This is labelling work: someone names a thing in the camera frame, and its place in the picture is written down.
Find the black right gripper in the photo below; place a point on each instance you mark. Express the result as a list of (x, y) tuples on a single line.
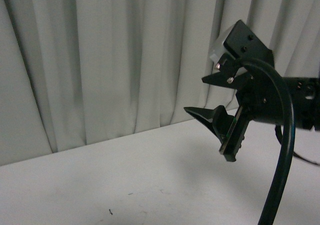
[(259, 99)]

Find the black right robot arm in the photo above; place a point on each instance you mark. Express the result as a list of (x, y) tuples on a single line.
[(305, 95)]

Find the white pleated curtain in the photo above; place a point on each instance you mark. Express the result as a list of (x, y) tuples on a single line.
[(79, 72)]

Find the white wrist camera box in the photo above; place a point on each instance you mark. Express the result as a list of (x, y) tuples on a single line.
[(218, 49)]

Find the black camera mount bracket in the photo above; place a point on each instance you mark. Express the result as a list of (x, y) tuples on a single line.
[(242, 43)]

